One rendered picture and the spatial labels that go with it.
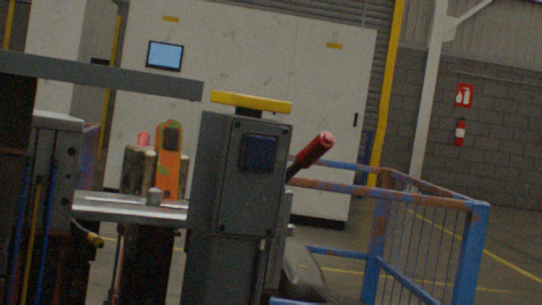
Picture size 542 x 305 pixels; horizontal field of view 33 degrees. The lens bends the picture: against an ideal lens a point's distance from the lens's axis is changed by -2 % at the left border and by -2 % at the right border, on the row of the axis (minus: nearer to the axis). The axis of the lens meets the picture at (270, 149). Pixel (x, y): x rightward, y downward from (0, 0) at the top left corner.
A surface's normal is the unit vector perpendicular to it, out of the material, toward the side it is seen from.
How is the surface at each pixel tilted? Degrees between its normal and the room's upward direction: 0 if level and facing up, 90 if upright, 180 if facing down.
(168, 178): 78
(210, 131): 90
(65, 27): 90
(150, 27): 90
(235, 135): 90
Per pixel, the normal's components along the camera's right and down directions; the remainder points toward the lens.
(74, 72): 0.44, 0.11
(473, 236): 0.12, 0.07
